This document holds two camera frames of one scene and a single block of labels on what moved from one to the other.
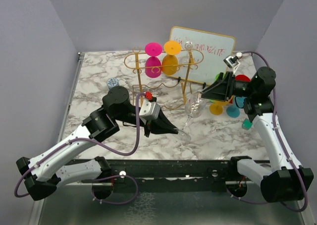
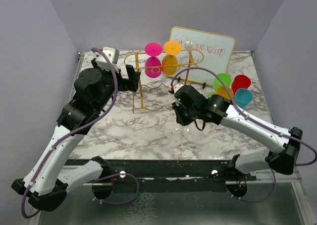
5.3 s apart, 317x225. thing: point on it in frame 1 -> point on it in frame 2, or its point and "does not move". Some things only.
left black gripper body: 147,125 -> 125,84
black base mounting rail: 206,175 does not move
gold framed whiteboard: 203,56 does not move
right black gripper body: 241,88 -> 186,116
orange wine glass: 170,64 does not move
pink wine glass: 153,65 does not move
